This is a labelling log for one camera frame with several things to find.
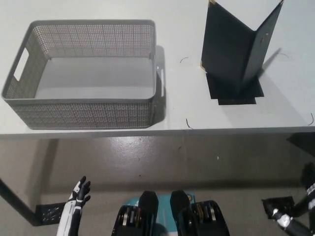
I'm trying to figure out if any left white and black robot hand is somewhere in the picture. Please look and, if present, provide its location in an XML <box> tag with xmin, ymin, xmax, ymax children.
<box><xmin>67</xmin><ymin>175</ymin><xmax>92</xmax><ymax>209</ymax></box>

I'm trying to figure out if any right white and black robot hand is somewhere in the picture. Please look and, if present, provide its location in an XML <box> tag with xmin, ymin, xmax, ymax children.
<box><xmin>301</xmin><ymin>162</ymin><xmax>315</xmax><ymax>197</ymax></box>

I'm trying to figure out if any black notebook with gold corners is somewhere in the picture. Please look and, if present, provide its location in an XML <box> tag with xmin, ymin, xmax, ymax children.
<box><xmin>198</xmin><ymin>0</ymin><xmax>284</xmax><ymax>95</ymax></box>

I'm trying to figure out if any black table leg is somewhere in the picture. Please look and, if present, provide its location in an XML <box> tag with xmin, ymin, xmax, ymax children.
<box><xmin>0</xmin><ymin>178</ymin><xmax>42</xmax><ymax>227</ymax></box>

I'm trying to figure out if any grey perforated plastic basket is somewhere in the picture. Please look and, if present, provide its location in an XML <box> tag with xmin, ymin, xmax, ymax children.
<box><xmin>1</xmin><ymin>19</ymin><xmax>165</xmax><ymax>130</ymax></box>

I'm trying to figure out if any black tape patch on table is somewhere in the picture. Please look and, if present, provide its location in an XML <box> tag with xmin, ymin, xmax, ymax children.
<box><xmin>206</xmin><ymin>72</ymin><xmax>264</xmax><ymax>106</ymax></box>

